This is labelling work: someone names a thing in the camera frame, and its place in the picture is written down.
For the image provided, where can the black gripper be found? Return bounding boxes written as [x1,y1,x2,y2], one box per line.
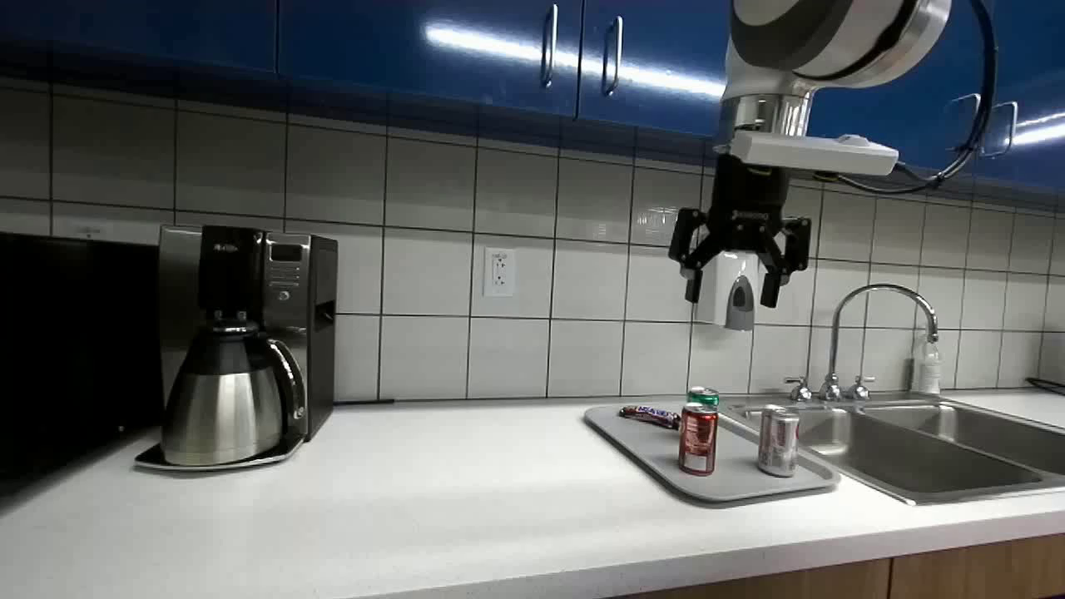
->
[664,154,814,310]

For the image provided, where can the silver soda can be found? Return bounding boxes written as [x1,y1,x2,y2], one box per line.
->
[754,402,800,483]

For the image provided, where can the red soda can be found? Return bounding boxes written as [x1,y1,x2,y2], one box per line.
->
[674,401,723,479]

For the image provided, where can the grey plastic tray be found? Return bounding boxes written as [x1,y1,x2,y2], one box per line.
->
[583,402,843,508]

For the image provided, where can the chrome gooseneck faucet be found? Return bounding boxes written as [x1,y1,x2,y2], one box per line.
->
[825,281,946,402]

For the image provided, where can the purple snack wrapper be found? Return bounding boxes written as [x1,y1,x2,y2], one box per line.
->
[615,402,681,433]

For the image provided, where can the clear soap bottle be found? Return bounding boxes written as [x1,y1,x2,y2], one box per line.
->
[908,331,946,401]

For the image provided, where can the stainless steel double sink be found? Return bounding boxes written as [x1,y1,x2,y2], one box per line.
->
[708,392,1065,508]

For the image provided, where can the wooden lower cabinet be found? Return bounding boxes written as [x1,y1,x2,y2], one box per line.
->
[619,528,1065,599]

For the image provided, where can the black steel coffee maker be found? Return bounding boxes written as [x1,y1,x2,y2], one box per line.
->
[133,223,339,475]

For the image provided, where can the blue upper cabinets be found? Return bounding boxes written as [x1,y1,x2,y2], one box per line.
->
[0,0,1065,209]

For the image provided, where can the steel coffee carafe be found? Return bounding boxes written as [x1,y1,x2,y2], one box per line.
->
[159,322,306,466]

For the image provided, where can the black microwave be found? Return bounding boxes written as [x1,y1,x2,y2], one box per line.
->
[0,231,165,497]

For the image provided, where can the white wall soap dispenser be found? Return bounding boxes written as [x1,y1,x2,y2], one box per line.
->
[694,245,769,334]

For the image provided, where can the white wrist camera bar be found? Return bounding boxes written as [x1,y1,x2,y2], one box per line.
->
[725,131,903,181]

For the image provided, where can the silver cabinet handle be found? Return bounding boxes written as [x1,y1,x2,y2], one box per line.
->
[538,0,563,94]
[992,97,1021,161]
[597,13,624,101]
[950,90,984,154]

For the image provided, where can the white wall outlet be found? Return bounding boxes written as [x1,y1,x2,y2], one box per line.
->
[481,244,520,298]

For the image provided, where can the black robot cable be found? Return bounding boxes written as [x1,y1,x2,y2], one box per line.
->
[825,0,1002,201]

